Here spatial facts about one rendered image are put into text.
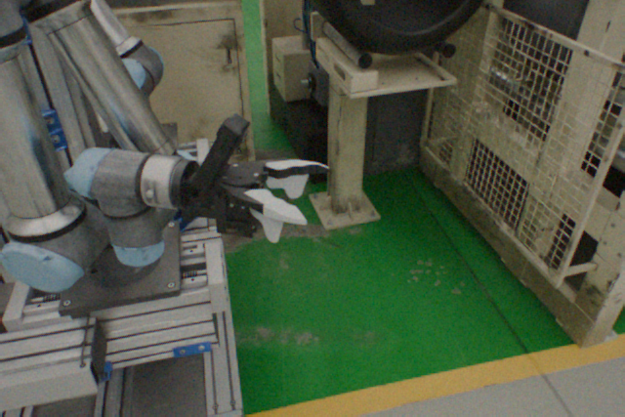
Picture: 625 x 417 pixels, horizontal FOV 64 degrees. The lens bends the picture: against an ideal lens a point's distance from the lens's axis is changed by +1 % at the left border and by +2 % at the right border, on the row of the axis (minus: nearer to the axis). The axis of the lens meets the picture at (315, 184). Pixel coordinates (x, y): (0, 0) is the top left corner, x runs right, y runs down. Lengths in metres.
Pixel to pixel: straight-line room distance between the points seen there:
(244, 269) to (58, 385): 1.10
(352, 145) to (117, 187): 1.47
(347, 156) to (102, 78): 1.44
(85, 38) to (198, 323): 0.65
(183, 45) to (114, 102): 1.33
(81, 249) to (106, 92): 0.26
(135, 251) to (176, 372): 0.78
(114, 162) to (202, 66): 1.47
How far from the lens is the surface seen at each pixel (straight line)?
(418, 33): 1.53
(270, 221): 0.62
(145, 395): 1.52
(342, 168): 2.14
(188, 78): 2.19
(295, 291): 1.96
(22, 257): 0.88
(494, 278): 2.13
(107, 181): 0.74
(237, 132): 0.63
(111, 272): 1.05
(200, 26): 2.12
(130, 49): 1.51
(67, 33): 0.82
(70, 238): 0.87
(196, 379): 1.51
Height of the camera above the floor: 1.44
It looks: 35 degrees down
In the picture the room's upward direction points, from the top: straight up
